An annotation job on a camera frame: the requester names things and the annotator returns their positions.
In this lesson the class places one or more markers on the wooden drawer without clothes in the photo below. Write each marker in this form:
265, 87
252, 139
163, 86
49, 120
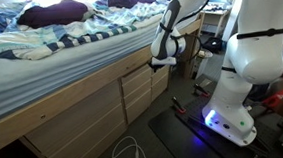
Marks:
138, 106

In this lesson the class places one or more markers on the wooden bed frame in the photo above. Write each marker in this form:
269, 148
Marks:
81, 83

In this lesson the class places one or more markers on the blue striped duvet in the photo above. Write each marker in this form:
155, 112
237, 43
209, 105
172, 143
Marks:
78, 30

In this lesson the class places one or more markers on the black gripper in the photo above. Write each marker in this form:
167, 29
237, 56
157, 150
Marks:
155, 65

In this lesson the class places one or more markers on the bed with striped bedding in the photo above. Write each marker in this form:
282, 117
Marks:
47, 72

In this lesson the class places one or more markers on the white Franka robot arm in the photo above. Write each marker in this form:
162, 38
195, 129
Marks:
247, 58

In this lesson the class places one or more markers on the wooden desk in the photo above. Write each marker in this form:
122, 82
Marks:
215, 15

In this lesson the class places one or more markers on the red clamp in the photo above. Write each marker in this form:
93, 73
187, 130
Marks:
180, 109
202, 93

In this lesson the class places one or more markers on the white round bin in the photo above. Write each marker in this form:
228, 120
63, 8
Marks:
203, 64

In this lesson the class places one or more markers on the wide wooden drawer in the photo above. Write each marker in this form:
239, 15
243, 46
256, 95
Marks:
78, 127

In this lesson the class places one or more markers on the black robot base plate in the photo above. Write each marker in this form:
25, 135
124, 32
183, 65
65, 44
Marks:
197, 118

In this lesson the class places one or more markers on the black floor mat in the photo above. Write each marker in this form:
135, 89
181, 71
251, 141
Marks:
172, 140

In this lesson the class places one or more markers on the dark pillow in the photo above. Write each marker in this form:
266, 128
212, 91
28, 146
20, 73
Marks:
53, 13

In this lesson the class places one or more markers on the black bag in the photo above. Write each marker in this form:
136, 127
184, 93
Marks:
213, 45

